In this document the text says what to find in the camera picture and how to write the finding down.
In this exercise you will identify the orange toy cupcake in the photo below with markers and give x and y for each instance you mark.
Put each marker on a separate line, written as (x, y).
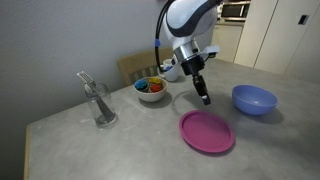
(155, 88)

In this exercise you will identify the white ceramic bowl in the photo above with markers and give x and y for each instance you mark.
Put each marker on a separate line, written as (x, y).
(151, 96)

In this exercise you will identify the white kitchen counter cabinet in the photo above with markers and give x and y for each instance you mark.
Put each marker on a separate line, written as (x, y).
(226, 40)

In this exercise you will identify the white tall cabinet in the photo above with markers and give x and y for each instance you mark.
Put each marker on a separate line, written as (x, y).
(276, 36)

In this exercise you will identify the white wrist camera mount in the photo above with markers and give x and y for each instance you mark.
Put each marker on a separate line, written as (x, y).
(210, 50)

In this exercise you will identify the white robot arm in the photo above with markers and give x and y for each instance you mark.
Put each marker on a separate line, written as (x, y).
(186, 16)

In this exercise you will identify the steel microwave oven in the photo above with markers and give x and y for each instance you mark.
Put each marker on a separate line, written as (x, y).
(235, 10)

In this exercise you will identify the blue plastic bowl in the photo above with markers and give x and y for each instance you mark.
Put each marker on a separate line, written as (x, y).
(253, 100)

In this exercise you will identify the blue toy cupcake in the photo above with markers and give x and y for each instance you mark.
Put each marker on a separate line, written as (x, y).
(141, 84)

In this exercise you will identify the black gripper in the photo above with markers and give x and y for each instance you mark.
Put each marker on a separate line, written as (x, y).
(192, 65)

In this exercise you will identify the clear glass with utensil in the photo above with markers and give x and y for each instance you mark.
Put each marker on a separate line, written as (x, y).
(87, 78)

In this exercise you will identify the wooden chair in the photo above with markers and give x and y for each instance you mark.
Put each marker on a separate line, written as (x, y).
(133, 65)

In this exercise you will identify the pink plastic plate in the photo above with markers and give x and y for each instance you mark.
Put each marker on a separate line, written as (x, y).
(206, 131)

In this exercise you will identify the clear glass jar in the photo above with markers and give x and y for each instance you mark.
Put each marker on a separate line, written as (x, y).
(101, 110)

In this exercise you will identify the white ceramic mug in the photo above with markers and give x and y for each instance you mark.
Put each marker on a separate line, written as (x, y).
(171, 74)

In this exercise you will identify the yellow toy cupcake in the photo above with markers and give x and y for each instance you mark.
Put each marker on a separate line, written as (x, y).
(155, 80)

